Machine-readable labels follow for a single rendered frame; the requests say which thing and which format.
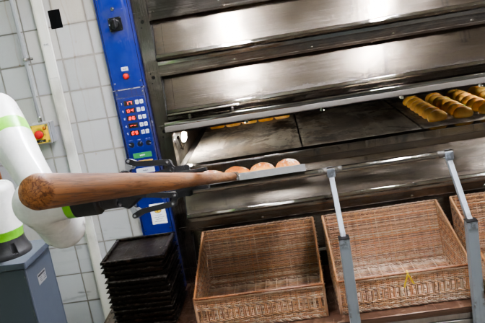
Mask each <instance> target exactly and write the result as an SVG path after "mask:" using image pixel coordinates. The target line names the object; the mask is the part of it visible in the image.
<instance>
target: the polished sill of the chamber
mask: <svg viewBox="0 0 485 323"><path fill-rule="evenodd" d="M483 130H485V120H476V121H471V122H466V123H457V124H452V125H443V126H437V127H433V128H424V129H418V130H410V131H404V132H399V133H390V134H385V135H380V136H371V137H366V138H357V139H351V140H347V141H338V142H333V143H324V144H318V145H313V146H304V147H299V148H294V149H285V150H280V151H271V152H266V153H261V154H252V155H247V156H238V157H232V158H228V159H218V160H214V161H204V162H199V163H194V164H185V165H190V168H191V169H198V168H203V167H207V169H208V170H214V171H217V170H223V169H229V168H230V167H246V166H251V165H255V164H258V163H261V162H265V163H271V162H280V161H281V160H283V159H299V158H305V157H309V156H319V155H324V154H333V153H338V152H343V151H352V150H357V149H366V148H372V147H377V146H386V145H391V144H396V143H405V142H410V141H420V140H424V139H430V138H439V137H444V136H453V135H458V134H464V133H472V132H478V131H483Z"/></svg>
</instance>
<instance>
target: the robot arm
mask: <svg viewBox="0 0 485 323"><path fill-rule="evenodd" d="M0 163H1V164H2V165H3V167H4V168H5V170H6V171H7V172H8V173H9V175H10V176H11V178H12V179H13V180H14V182H15V184H16V185H17V189H16V190H14V185H13V184H12V183H11V182H10V181H9V180H0V262H6V261H10V260H13V259H16V258H18V257H21V256H22V255H25V254H27V253H28V252H29V251H30V250H31V249H32V243H31V242H30V241H29V240H28V239H27V237H26V236H25V233H24V229H23V224H25V225H27V226H29V227H30V228H31V229H33V230H34V231H36V232H37V233H38V234H39V235H40V237H41V238H42V239H43V241H44V242H45V243H46V244H48V245H49V246H51V247H54V248H59V249H65V248H69V247H72V246H74V245H75V244H76V243H77V242H79V241H80V239H81V238H82V237H83V235H84V232H85V229H86V221H85V218H84V217H85V216H94V215H100V214H103V212H104V211H105V210H107V209H113V208H127V209H129V210H130V211H131V212H132V214H133V215H132V217H133V218H139V217H141V216H143V215H144V214H145V213H150V212H153V211H158V210H162V209H166V208H171V207H174V206H176V205H177V204H178V199H179V198H181V197H187V196H192V195H194V194H193V191H194V190H201V189H206V188H210V185H201V186H195V187H187V188H182V189H177V190H176V192H158V193H150V194H144V195H135V196H131V197H125V198H116V199H112V200H103V201H97V202H93V203H84V204H79V205H70V206H65V207H60V208H51V209H46V210H41V211H35V210H32V209H30V208H28V207H26V206H24V205H23V204H22V203H21V201H20V200H19V196H18V188H19V185H20V183H21V181H23V179H24V178H26V177H28V176H29V175H31V174H34V173H52V171H51V169H50V168H49V166H48V164H47V162H46V161H45V159H44V157H43V154H42V152H41V150H40V148H39V145H38V143H37V141H36V139H35V137H34V135H33V133H32V131H31V129H30V127H29V125H28V123H27V121H26V119H25V117H24V115H23V114H22V111H21V110H20V108H19V107H18V105H17V103H16V102H15V101H14V100H13V99H12V98H11V97H10V96H8V95H6V94H3V93H0ZM125 163H126V166H125V169H124V170H122V171H121V172H119V173H132V172H130V169H135V168H136V167H148V166H162V165H166V166H167V169H163V170H160V171H157V172H153V173H195V172H204V171H208V169H207V167H203V168H198V169H191V168H190V165H183V166H178V167H175V166H174V165H173V163H172V160H170V159H162V160H148V161H137V160H134V159H126V160H125ZM142 198H172V200H171V202H168V203H162V204H159V205H153V206H150V207H146V208H140V207H137V208H135V207H134V206H135V205H136V204H137V203H138V202H139V201H140V200H141V199H142Z"/></svg>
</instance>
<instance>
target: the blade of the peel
mask: <svg viewBox="0 0 485 323"><path fill-rule="evenodd" d="M302 171H306V169H305V164H297V165H292V166H286V167H277V168H272V169H263V170H258V171H252V172H243V173H239V178H240V180H248V179H253V178H259V177H267V176H273V175H278V174H287V173H293V172H302Z"/></svg>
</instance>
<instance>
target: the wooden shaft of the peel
mask: <svg viewBox="0 0 485 323"><path fill-rule="evenodd" d="M236 179H237V175H236V174H235V173H233V172H206V173H34V174H31V175H29V176H28V177H26V178H24V179H23V181H21V183H20V185H19V188H18V196H19V200H20V201H21V203H22V204H23V205H24V206H26V207H28V208H30V209H32V210H35V211H41V210H46V209H51V208H60V207H65V206H70V205H79V204H84V203H93V202H97V201H103V200H112V199H116V198H125V197H131V196H135V195H144V194H150V193H158V192H163V191H168V190H177V189H182V188H187V187H195V186H201V185H210V184H215V183H220V182H229V181H234V180H236Z"/></svg>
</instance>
